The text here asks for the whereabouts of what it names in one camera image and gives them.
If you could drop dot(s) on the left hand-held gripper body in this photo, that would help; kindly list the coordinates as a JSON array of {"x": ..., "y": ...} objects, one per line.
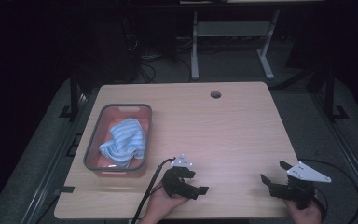
[{"x": 176, "y": 186}]

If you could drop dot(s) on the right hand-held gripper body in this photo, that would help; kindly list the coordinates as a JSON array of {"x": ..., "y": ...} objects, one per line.
[{"x": 301, "y": 189}]

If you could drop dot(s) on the blue striped towel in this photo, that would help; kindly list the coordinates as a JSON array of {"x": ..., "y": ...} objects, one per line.
[{"x": 126, "y": 140}]

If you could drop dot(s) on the pink basket with grey rim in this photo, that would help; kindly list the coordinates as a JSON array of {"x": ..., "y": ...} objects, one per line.
[{"x": 105, "y": 124}]

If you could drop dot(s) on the person's left hand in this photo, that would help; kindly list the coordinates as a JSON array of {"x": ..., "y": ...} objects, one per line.
[{"x": 160, "y": 205}]

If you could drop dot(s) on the person's right hand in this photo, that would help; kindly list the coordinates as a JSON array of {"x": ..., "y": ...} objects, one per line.
[{"x": 306, "y": 216}]

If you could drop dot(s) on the grey metal stand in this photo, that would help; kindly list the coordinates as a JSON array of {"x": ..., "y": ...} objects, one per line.
[{"x": 230, "y": 29}]

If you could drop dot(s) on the aluminium floor rail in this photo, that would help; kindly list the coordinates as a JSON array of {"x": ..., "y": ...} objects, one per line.
[
  {"x": 348, "y": 155},
  {"x": 43, "y": 189}
]

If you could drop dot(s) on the black frame post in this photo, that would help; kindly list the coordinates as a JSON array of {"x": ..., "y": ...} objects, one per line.
[
  {"x": 329, "y": 93},
  {"x": 74, "y": 93}
]

